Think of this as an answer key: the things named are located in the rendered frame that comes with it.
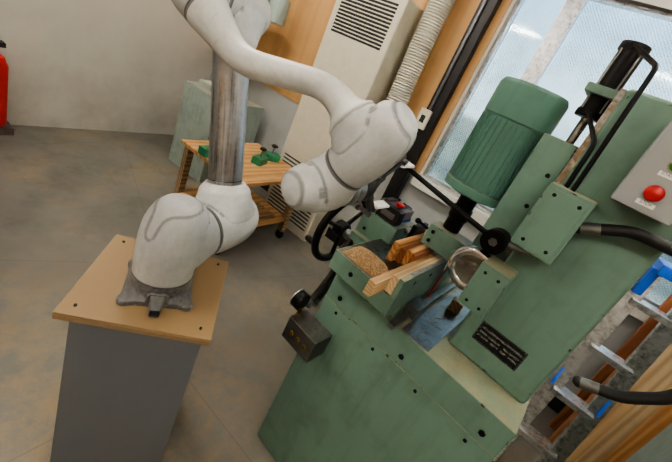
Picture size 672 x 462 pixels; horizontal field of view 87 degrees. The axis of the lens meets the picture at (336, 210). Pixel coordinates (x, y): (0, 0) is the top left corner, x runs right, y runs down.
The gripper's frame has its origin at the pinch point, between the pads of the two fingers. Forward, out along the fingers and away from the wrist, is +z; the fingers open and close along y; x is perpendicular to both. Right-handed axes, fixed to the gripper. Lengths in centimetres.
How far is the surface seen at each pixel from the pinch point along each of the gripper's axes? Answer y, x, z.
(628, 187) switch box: 29, -42, -3
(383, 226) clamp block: -16.3, -0.2, 8.4
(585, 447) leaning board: -86, -112, 120
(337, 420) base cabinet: -68, -29, -8
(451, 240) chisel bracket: -6.2, -19.4, 10.5
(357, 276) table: -21.4, -11.0, -14.6
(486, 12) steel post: 72, 70, 136
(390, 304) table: -20.2, -22.2, -14.5
